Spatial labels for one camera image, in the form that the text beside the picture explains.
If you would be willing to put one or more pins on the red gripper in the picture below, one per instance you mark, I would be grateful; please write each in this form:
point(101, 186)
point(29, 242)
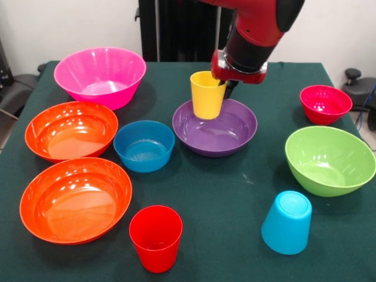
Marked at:
point(238, 77)

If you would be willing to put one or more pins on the yellow cup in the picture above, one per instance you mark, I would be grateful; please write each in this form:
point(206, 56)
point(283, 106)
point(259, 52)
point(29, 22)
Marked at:
point(205, 100)

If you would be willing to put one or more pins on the purple bowl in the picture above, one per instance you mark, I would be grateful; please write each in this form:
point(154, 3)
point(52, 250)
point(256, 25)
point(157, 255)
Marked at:
point(217, 135)

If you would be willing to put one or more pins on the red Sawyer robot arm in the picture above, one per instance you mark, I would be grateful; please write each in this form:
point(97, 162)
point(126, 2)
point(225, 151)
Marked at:
point(258, 23)

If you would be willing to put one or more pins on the blue bowl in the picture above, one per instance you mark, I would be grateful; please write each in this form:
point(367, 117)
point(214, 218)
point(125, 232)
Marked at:
point(144, 146)

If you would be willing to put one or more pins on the small crimson bowl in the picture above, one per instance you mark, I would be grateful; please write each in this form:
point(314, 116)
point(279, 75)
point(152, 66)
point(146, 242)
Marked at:
point(325, 105)

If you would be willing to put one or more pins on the large pink bowl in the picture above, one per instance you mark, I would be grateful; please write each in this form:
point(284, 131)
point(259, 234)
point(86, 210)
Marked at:
point(100, 73)

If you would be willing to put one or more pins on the green bowl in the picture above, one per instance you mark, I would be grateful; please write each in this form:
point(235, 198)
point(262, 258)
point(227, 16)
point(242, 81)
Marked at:
point(329, 161)

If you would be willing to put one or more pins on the black caster leg with knob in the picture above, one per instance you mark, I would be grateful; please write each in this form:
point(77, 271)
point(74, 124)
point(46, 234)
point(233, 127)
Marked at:
point(359, 88)
point(17, 88)

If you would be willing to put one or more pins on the dark green tablecloth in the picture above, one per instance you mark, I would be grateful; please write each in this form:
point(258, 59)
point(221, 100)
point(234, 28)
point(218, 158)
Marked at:
point(229, 235)

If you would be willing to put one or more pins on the light blue cup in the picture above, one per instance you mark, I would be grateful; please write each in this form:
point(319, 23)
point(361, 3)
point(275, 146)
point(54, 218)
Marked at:
point(286, 223)

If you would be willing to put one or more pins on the orange bowl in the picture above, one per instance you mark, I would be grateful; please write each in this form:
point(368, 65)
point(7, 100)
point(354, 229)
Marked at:
point(75, 200)
point(71, 131)

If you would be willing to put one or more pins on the red cup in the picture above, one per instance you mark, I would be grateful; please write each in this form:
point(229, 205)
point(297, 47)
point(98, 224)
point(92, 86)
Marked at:
point(155, 238)

